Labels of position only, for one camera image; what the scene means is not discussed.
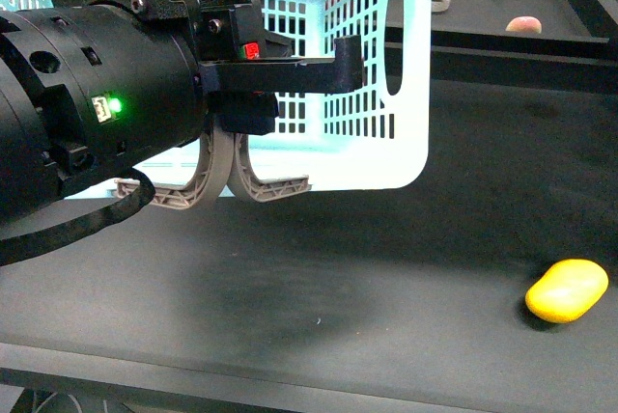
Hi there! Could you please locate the yellow mango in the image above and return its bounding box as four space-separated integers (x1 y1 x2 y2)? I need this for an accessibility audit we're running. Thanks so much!
524 259 609 324

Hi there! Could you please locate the pale peach fruit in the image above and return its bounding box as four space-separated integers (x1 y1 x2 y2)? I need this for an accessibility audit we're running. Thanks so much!
505 16 543 34

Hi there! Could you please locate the light blue plastic basket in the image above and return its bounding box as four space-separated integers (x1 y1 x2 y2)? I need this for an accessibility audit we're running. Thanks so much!
1 0 432 219

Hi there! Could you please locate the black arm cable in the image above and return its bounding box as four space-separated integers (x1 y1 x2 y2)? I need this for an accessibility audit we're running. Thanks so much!
0 167 157 267

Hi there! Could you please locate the black fruit display tray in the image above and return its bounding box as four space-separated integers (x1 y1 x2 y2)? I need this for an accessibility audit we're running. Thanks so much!
431 0 617 65

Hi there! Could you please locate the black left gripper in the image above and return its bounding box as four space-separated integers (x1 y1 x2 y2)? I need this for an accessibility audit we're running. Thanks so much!
114 0 364 212

